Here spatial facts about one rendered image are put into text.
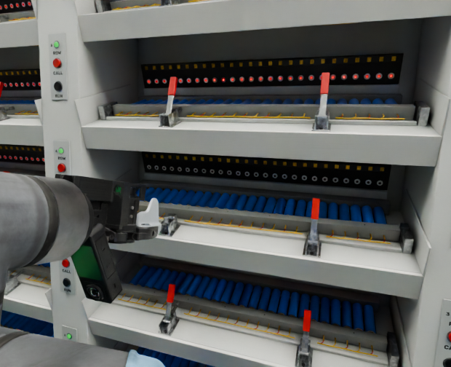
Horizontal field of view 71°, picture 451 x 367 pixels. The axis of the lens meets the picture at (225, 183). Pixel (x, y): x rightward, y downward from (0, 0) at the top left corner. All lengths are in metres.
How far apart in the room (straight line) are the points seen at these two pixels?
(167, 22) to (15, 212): 0.42
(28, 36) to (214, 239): 0.55
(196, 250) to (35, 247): 0.32
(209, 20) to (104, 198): 0.33
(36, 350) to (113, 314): 0.51
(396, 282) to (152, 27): 0.57
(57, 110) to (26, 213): 0.43
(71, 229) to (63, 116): 0.39
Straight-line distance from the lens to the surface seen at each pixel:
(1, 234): 0.30
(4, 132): 0.84
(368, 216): 0.64
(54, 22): 0.75
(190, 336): 0.69
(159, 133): 0.59
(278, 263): 0.56
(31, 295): 0.92
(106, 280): 0.45
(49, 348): 0.27
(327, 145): 0.51
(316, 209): 0.55
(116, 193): 0.44
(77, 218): 0.36
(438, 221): 0.54
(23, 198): 0.32
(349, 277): 0.56
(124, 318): 0.76
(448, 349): 0.61
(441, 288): 0.57
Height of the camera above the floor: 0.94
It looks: 8 degrees down
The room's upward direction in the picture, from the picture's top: 2 degrees clockwise
